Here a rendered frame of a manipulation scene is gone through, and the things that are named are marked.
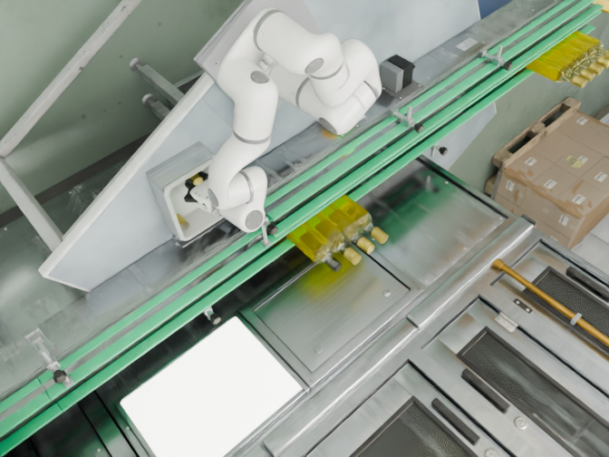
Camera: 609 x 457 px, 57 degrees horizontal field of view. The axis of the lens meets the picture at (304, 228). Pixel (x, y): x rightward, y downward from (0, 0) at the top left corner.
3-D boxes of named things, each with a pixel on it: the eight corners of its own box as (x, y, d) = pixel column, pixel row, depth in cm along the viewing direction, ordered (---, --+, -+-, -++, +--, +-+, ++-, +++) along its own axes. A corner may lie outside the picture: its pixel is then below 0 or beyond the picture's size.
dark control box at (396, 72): (377, 82, 194) (395, 93, 189) (379, 63, 187) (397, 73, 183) (394, 72, 197) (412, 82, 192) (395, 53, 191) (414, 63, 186)
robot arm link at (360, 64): (295, 67, 122) (343, 14, 124) (320, 124, 144) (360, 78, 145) (328, 87, 118) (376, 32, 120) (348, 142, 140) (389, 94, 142)
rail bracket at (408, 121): (385, 116, 185) (416, 135, 178) (387, 98, 180) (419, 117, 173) (394, 111, 187) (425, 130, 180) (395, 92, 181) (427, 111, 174)
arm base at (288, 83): (237, 71, 144) (278, 94, 136) (266, 31, 144) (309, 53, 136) (266, 101, 157) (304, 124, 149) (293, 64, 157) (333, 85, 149)
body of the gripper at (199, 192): (216, 223, 142) (195, 208, 150) (247, 202, 146) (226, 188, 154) (206, 200, 138) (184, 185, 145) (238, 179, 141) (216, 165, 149)
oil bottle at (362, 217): (316, 200, 186) (362, 238, 175) (315, 189, 181) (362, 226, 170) (328, 191, 188) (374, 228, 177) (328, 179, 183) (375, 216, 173)
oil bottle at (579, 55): (531, 51, 231) (594, 81, 216) (535, 39, 226) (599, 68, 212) (539, 45, 233) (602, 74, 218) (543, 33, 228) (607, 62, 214)
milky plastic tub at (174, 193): (166, 228, 163) (182, 245, 159) (145, 172, 146) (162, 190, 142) (215, 197, 170) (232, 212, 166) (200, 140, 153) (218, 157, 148)
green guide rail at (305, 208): (259, 222, 170) (275, 238, 166) (258, 220, 170) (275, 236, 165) (585, 1, 237) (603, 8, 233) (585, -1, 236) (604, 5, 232)
